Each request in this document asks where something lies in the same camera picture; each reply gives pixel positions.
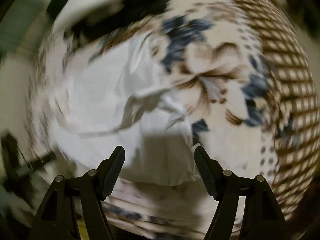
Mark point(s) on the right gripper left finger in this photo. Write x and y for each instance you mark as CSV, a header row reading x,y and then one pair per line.
x,y
56,216

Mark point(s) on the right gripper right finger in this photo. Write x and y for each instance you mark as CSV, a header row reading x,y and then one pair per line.
x,y
262,219

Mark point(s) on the white t-shirt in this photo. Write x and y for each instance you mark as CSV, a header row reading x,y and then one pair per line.
x,y
124,98

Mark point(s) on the brown checkered blanket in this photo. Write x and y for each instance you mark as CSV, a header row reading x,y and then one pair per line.
x,y
298,147

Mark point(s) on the floral bed blanket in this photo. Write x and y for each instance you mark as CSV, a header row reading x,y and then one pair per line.
x,y
216,64

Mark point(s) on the black patterned folded garment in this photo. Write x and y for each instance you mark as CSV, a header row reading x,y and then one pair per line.
x,y
120,14

